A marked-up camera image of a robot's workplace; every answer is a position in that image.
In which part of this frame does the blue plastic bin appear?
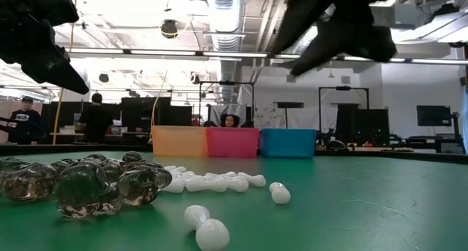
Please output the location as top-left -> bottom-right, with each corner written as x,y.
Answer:
259,128 -> 317,160

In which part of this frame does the black desk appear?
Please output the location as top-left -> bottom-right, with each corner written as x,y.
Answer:
390,111 -> 464,155

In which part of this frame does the yellow extension cable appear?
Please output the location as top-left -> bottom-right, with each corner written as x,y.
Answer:
52,0 -> 80,146

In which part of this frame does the ribbed silver air duct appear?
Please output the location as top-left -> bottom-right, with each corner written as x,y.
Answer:
203,0 -> 246,53

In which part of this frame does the orange plastic bin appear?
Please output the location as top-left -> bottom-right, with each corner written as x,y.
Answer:
151,125 -> 208,157

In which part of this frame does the black ceiling dome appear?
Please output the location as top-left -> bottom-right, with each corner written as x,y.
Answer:
160,19 -> 179,40

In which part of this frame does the black frame stand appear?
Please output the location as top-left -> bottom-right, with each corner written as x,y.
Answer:
317,85 -> 370,135
198,80 -> 256,128

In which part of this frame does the black computer monitor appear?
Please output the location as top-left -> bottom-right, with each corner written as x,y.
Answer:
416,105 -> 453,127

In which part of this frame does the pink plastic bin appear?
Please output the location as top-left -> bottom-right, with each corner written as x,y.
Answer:
206,127 -> 260,159

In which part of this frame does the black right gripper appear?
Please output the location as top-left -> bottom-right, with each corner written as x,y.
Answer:
272,0 -> 398,75

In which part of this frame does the pink curtain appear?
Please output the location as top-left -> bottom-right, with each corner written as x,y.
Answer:
0,99 -> 15,144

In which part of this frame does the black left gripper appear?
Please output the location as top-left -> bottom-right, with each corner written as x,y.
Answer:
0,9 -> 91,95

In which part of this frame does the person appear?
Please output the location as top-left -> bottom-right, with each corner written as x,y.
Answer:
79,92 -> 114,144
7,96 -> 44,145
220,113 -> 241,128

